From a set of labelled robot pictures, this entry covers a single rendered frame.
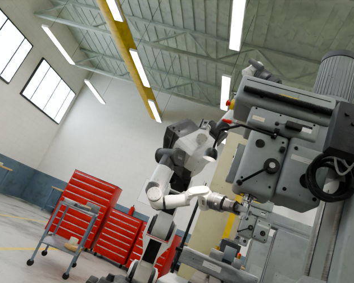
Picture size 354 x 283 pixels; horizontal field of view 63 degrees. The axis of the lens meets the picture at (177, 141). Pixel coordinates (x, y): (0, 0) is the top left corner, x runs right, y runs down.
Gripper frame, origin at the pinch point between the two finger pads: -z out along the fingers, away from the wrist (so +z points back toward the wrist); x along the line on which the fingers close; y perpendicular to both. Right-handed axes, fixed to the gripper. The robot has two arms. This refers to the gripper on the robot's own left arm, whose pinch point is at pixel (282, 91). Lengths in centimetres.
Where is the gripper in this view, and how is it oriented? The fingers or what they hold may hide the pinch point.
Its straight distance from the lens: 172.3
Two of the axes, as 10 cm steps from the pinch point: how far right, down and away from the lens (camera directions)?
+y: 7.5, -6.6, 0.1
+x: -3.4, -4.1, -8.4
